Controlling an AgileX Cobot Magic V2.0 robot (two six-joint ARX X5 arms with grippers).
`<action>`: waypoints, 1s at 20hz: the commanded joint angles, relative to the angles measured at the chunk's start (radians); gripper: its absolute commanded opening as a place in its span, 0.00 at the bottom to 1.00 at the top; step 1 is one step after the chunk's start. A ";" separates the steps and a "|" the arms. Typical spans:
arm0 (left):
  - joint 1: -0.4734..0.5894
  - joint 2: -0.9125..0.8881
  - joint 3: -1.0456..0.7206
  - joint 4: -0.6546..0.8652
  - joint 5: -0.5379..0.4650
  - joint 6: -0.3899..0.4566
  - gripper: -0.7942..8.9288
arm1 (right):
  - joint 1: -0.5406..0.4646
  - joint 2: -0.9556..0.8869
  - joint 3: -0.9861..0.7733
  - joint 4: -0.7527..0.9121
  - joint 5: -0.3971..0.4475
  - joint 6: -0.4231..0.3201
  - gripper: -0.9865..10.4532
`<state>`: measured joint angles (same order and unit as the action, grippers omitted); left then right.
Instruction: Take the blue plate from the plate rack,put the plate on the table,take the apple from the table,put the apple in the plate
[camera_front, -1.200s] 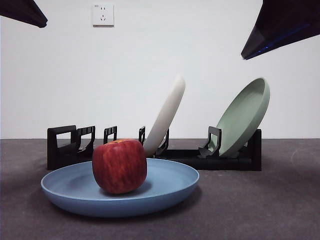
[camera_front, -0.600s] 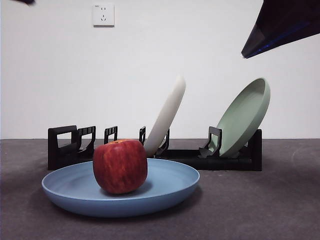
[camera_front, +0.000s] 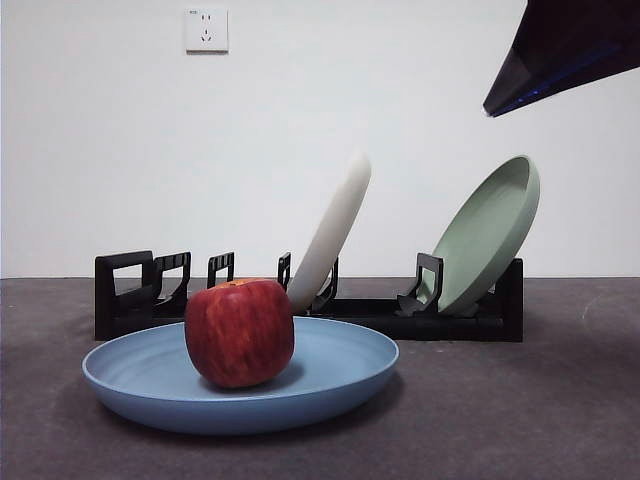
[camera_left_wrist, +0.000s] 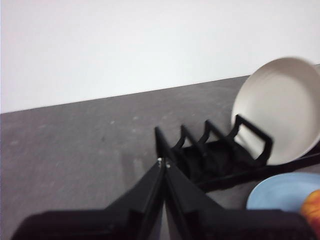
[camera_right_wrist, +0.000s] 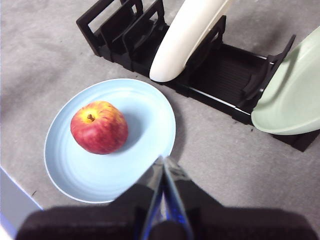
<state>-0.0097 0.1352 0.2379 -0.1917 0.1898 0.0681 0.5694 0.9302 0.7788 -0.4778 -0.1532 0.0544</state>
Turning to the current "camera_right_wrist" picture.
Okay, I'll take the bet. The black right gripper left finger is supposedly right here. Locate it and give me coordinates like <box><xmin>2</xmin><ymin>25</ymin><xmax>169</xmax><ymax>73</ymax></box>
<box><xmin>16</xmin><ymin>155</ymin><xmax>165</xmax><ymax>240</ymax></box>

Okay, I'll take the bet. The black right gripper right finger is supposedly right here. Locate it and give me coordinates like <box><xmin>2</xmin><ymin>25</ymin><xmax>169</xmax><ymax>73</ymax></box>
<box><xmin>164</xmin><ymin>156</ymin><xmax>320</xmax><ymax>240</ymax></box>

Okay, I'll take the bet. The blue plate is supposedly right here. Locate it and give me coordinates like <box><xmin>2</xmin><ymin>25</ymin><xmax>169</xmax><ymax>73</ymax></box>
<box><xmin>44</xmin><ymin>78</ymin><xmax>177</xmax><ymax>204</ymax></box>

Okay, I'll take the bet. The red apple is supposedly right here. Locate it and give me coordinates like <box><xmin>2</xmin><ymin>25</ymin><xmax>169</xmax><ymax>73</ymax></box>
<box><xmin>70</xmin><ymin>100</ymin><xmax>129</xmax><ymax>155</ymax></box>

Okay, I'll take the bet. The green plate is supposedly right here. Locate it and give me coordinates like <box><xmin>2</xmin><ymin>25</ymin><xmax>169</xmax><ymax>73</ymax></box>
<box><xmin>251</xmin><ymin>24</ymin><xmax>320</xmax><ymax>136</ymax></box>

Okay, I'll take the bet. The black plate rack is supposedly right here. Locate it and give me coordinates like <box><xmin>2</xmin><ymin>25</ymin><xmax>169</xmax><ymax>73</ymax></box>
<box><xmin>76</xmin><ymin>0</ymin><xmax>320</xmax><ymax>153</ymax></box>

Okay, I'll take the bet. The white plate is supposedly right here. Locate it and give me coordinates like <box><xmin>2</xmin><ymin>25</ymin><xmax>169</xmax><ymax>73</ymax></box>
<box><xmin>149</xmin><ymin>0</ymin><xmax>230</xmax><ymax>83</ymax></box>

